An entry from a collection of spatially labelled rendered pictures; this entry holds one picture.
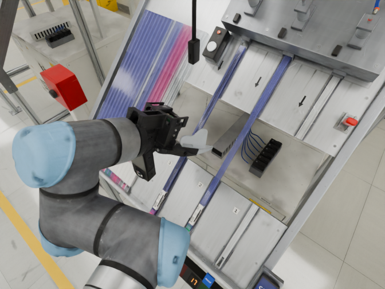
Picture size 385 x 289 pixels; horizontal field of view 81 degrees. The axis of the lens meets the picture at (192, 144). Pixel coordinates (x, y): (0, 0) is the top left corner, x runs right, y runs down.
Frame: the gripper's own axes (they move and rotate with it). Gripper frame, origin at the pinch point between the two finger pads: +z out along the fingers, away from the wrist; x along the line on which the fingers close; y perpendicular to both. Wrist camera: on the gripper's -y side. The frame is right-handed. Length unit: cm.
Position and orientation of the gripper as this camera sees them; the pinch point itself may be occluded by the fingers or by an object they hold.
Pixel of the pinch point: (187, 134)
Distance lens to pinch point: 56.0
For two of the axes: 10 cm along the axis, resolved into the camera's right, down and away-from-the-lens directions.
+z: 5.3, -1.7, 8.3
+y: 3.5, -8.5, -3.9
